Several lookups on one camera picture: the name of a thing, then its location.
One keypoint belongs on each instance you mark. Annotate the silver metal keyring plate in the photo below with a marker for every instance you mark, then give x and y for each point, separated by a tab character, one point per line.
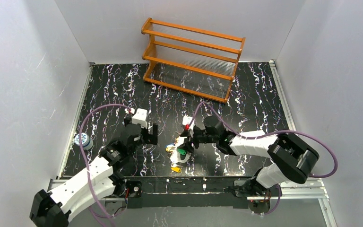
176	157

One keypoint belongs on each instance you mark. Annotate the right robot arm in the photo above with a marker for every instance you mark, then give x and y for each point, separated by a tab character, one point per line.
293	159

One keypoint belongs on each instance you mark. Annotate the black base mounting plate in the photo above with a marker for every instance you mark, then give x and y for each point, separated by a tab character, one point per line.
214	191

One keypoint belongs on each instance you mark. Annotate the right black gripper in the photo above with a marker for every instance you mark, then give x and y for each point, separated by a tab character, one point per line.
188	145

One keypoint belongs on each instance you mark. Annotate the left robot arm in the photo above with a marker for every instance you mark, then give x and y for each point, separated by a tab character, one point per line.
101	178

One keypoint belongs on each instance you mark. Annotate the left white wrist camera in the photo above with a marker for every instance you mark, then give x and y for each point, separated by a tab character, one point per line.
139	117

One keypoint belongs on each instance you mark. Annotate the blue white round tin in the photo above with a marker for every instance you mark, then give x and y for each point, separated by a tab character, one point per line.
84	140

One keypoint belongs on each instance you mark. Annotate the yellow key tag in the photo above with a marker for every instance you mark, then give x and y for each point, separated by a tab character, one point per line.
176	169

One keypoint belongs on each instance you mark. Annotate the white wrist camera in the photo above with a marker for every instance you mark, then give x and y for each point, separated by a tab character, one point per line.
188	123
139	117

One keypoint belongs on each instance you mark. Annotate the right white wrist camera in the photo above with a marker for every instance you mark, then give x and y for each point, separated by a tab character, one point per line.
188	123

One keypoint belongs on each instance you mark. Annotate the green key tag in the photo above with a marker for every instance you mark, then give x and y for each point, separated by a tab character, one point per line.
181	151

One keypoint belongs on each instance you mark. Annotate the orange wooden rack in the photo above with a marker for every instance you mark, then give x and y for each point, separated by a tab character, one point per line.
191	60

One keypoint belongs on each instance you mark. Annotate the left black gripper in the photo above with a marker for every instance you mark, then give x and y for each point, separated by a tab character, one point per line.
148	135

